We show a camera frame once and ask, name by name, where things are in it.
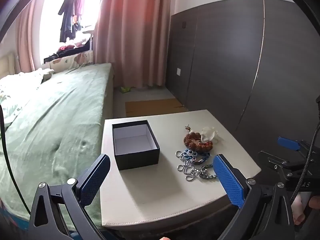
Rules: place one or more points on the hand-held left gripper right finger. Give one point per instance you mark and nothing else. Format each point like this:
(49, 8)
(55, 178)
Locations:
(230, 185)

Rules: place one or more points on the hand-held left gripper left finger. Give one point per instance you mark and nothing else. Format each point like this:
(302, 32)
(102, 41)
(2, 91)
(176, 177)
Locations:
(95, 180)

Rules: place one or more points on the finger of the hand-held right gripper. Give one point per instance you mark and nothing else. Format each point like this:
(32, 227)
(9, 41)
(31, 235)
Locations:
(288, 143)

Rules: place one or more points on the black gift box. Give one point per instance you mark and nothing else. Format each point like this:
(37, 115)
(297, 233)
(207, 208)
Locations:
(137, 158)

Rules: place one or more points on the clear crystal ornament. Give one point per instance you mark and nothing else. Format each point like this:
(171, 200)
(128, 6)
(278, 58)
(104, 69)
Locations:
(207, 135)

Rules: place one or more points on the person's right hand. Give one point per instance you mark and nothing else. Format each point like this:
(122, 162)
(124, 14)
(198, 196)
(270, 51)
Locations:
(298, 210)

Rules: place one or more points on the bed with green blanket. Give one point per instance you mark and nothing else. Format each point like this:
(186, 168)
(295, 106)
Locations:
(62, 110)

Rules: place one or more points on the flat brown cardboard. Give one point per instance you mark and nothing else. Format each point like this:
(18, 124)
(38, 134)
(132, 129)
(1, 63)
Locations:
(152, 107)

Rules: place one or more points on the small green wrapper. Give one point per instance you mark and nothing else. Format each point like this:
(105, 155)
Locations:
(125, 89)

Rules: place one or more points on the dark wood wardrobe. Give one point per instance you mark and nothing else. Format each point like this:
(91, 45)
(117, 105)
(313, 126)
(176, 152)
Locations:
(225, 67)

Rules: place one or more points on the crumpled floral quilt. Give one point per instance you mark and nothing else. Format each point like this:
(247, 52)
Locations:
(15, 90)

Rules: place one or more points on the floral pillow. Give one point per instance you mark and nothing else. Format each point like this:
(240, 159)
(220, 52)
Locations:
(72, 60)

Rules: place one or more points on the pile of clothes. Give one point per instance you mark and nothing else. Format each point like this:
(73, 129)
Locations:
(67, 51)

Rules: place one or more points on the beige padded headboard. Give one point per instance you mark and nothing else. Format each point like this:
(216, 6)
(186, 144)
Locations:
(6, 63)

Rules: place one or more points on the narrow pink curtain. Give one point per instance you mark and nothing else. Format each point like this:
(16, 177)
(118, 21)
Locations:
(26, 45)

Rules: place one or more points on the wide pink curtain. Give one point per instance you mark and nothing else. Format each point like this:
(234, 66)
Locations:
(130, 30)

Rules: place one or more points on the dark hanging clothes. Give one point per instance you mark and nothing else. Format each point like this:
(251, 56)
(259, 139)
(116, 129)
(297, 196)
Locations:
(71, 12)

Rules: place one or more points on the white wall socket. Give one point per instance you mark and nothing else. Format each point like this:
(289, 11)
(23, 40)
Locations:
(179, 71)

